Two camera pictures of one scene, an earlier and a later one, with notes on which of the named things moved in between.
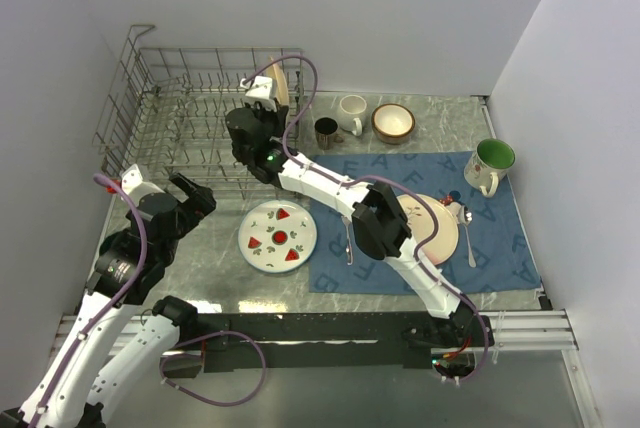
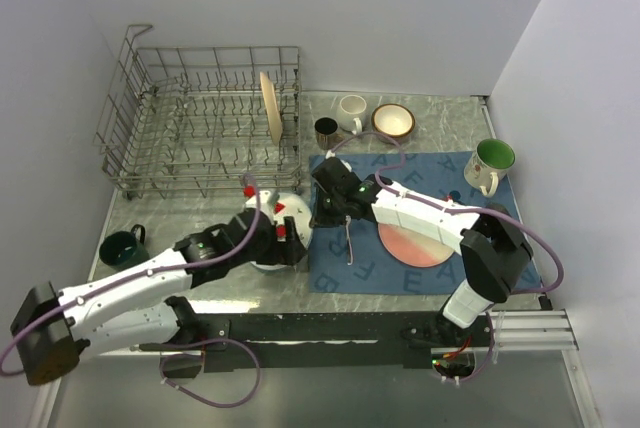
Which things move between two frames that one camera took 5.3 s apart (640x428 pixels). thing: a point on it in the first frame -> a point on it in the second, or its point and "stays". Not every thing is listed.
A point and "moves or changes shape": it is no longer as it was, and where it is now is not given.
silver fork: [348, 248] stays
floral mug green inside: [488, 164] stays
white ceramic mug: [351, 111] stays
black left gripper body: [190, 212] -> [270, 250]
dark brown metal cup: [325, 129] stays
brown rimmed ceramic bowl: [392, 123] stays
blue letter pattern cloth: [488, 253] stays
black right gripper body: [272, 117] -> [327, 209]
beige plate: [280, 90] moves or changes shape
